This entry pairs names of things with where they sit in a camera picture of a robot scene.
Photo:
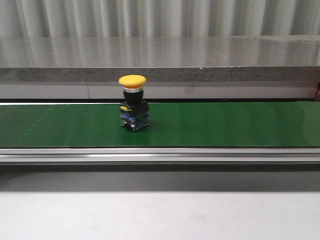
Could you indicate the grey speckled stone counter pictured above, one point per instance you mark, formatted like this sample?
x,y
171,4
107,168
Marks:
x,y
192,68

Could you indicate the aluminium conveyor side rail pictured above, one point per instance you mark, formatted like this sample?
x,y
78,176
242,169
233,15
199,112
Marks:
x,y
159,155

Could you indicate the white pleated curtain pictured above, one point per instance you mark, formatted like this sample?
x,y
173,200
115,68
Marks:
x,y
158,18

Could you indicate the green conveyor belt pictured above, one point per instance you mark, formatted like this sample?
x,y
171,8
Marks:
x,y
179,124

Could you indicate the yellow mushroom push button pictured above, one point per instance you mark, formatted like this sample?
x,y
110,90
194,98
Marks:
x,y
134,111

